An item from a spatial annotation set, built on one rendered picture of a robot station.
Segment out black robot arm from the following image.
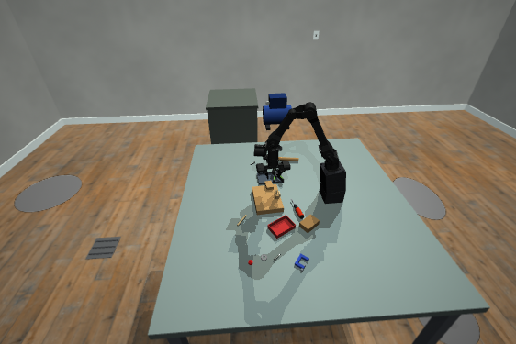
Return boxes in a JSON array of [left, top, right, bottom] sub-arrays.
[[254, 102, 341, 172]]

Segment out blue c-shaped clamp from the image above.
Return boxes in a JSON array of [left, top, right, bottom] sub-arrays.
[[295, 253, 309, 272]]

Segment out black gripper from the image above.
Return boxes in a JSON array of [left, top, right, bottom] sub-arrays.
[[256, 158, 291, 179]]

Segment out red shallow tray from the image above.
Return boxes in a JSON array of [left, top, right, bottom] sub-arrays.
[[267, 215, 296, 239]]

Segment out tan wooden block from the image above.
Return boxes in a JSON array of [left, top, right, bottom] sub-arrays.
[[299, 214, 320, 233]]

